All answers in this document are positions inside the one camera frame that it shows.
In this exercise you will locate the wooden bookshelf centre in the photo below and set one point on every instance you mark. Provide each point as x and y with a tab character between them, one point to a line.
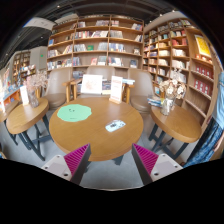
96	40

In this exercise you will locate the white display board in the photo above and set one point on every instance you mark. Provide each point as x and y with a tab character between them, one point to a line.
91	84

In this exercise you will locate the beige armchair left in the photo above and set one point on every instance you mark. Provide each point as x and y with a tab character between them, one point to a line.
56	91

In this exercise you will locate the round wooden left table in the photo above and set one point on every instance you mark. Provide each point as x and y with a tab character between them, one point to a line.
24	117

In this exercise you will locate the glass vase dried flowers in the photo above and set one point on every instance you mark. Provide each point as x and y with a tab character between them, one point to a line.
33	83
173	89

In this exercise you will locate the beige armchair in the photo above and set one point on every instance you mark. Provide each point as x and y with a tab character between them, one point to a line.
143	87
56	91

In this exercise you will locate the round wooden table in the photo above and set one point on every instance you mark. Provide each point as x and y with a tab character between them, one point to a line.
179	124
24	117
105	145

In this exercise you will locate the glass vase dried flowers right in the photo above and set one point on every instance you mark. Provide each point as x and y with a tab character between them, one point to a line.
173	89

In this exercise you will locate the white standing sign card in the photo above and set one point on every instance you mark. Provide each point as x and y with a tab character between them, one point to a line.
116	89

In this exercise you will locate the stack of books on chair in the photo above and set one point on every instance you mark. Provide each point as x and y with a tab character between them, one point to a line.
154	101

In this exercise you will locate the wooden bookshelf far left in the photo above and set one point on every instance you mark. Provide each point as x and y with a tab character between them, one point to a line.
22	68

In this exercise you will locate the wooden bookshelf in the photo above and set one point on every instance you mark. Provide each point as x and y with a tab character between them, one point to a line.
96	40
22	68
177	45

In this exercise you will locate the small white sign left table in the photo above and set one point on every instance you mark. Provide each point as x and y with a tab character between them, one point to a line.
24	95

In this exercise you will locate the green mouse pad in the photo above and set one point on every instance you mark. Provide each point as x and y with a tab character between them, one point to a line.
74	112

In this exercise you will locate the round wooden centre table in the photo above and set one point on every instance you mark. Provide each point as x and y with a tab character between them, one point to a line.
105	145

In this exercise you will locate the person in blue jeans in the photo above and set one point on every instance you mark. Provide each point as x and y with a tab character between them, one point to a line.
214	133

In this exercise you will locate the wooden bookshelf right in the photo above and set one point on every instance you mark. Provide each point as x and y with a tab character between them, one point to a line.
177	45

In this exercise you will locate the glass vase dried flowers left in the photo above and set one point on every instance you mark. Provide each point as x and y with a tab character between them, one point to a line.
33	83

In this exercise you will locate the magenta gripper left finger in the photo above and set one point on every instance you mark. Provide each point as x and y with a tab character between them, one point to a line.
70	167

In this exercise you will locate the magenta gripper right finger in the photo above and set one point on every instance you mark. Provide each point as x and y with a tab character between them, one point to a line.
152	166

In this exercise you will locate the beige armchair right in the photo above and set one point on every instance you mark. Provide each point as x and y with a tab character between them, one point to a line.
143	87

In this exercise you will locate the round wooden right table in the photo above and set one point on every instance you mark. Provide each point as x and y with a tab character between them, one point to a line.
179	124

